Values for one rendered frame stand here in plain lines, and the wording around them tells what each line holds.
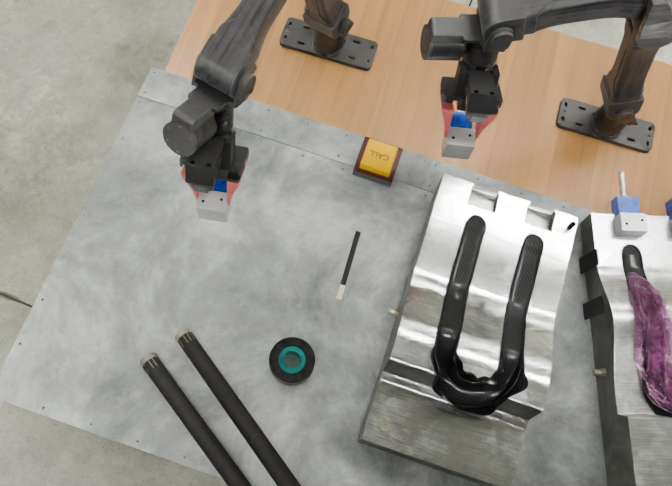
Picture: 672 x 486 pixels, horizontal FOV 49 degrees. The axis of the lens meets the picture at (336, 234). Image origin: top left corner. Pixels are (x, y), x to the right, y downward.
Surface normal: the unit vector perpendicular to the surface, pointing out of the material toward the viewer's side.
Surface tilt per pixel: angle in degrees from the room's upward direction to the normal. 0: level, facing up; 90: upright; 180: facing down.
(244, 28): 15
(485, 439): 0
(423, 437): 0
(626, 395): 1
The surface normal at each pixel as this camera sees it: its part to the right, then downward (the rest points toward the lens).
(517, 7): -0.15, -0.33
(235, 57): -0.07, -0.12
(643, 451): 0.07, -0.34
